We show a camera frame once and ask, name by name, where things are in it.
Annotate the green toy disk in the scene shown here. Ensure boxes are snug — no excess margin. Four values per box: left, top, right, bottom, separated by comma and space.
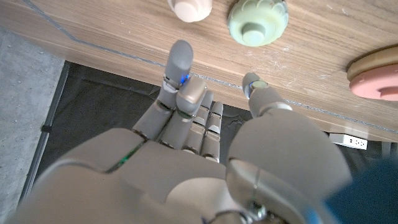
227, 0, 289, 48

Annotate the blue wrist mount block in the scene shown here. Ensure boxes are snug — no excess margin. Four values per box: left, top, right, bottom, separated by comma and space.
306, 158, 398, 224

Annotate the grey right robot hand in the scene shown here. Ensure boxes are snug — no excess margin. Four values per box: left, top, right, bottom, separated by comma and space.
6, 39, 354, 224

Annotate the black backdrop stand pole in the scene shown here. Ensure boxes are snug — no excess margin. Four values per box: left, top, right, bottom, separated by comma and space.
18, 61, 72, 203

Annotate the white power strip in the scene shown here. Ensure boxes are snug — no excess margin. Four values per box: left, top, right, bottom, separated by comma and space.
328, 133, 368, 151

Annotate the salmon pink toy disk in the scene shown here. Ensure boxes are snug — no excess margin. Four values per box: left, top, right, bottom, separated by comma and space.
348, 63, 398, 101

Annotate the pale pink toy disk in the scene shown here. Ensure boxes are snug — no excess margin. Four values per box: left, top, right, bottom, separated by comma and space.
167, 0, 213, 23

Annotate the large tan toy disk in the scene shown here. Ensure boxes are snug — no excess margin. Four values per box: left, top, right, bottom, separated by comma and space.
346, 45, 398, 82

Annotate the black backdrop cloth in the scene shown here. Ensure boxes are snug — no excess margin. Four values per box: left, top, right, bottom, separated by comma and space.
34, 60, 398, 187

